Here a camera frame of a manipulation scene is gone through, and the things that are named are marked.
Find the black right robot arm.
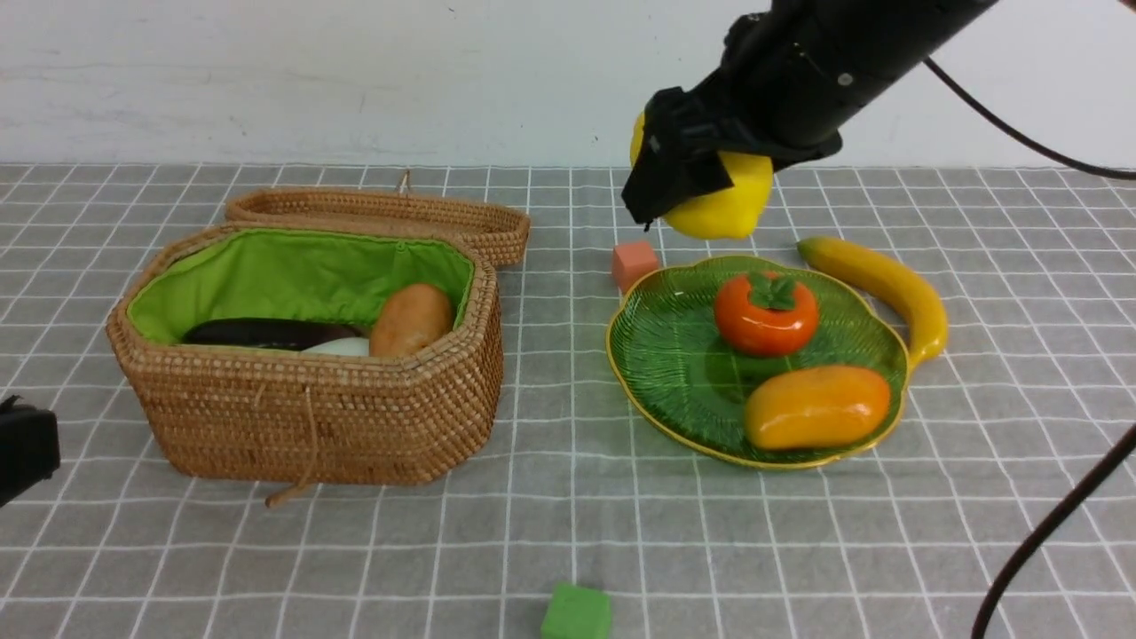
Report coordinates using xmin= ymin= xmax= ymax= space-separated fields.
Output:
xmin=621 ymin=1 xmax=991 ymax=226

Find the brown potato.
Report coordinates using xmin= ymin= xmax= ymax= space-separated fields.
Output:
xmin=369 ymin=282 xmax=456 ymax=359

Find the yellow lemon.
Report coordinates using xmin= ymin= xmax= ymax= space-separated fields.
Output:
xmin=630 ymin=113 xmax=774 ymax=241

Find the green foam cube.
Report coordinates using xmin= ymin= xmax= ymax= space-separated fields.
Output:
xmin=540 ymin=582 xmax=613 ymax=639

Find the grey checkered tablecloth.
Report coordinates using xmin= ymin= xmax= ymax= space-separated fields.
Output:
xmin=1 ymin=165 xmax=1133 ymax=638

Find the white radish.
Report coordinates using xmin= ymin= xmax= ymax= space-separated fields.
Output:
xmin=301 ymin=337 xmax=370 ymax=357

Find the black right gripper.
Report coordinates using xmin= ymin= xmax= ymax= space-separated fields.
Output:
xmin=621 ymin=1 xmax=888 ymax=229

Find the orange yellow mango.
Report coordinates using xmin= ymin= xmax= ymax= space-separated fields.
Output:
xmin=743 ymin=365 xmax=892 ymax=453

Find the orange foam cube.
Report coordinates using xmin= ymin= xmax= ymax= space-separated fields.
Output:
xmin=610 ymin=241 xmax=660 ymax=294

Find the purple eggplant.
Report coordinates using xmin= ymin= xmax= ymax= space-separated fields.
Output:
xmin=181 ymin=317 xmax=365 ymax=351

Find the orange persimmon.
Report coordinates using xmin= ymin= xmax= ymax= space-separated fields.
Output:
xmin=715 ymin=271 xmax=820 ymax=359

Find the yellow banana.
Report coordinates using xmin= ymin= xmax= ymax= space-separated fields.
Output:
xmin=796 ymin=236 xmax=950 ymax=370

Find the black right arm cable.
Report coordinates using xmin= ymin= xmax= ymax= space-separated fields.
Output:
xmin=924 ymin=58 xmax=1136 ymax=639

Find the woven wicker basket green lining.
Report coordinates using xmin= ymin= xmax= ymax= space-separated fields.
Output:
xmin=106 ymin=223 xmax=504 ymax=486

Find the woven wicker basket lid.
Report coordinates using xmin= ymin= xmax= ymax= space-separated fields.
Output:
xmin=225 ymin=186 xmax=531 ymax=267

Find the green glass leaf plate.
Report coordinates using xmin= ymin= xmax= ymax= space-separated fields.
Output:
xmin=607 ymin=255 xmax=912 ymax=470

